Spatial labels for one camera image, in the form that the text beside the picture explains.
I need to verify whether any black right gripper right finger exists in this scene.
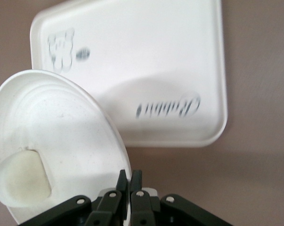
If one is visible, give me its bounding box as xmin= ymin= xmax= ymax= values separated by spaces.
xmin=129 ymin=169 xmax=234 ymax=226

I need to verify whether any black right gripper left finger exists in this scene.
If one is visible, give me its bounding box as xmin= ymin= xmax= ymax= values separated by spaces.
xmin=19 ymin=169 xmax=128 ymax=226

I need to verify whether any cream steamed bun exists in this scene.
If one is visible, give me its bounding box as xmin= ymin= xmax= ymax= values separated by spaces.
xmin=0 ymin=150 xmax=52 ymax=208

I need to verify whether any cream round plate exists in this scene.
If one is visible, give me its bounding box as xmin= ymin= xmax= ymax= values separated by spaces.
xmin=0 ymin=69 xmax=133 ymax=226

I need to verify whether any cream rabbit print tray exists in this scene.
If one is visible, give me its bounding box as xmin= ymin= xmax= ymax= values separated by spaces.
xmin=30 ymin=0 xmax=228 ymax=148

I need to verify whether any brown table cover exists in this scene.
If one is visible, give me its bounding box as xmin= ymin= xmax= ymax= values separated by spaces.
xmin=0 ymin=0 xmax=284 ymax=226

